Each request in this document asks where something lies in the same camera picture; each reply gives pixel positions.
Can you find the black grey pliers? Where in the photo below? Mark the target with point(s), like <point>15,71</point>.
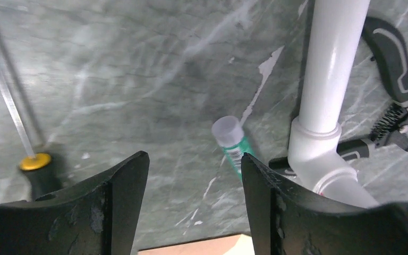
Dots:
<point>389,50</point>

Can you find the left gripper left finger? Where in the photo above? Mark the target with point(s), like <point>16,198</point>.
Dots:
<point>98,215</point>

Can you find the white PVC pipe frame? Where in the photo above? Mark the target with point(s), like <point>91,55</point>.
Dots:
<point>315,132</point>

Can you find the yellow black screwdriver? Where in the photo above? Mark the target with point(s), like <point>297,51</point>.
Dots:
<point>37,167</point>

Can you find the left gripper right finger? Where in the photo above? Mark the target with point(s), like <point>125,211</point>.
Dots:
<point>286,218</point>

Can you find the green white glue stick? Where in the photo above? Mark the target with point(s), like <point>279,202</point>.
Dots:
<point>230,136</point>

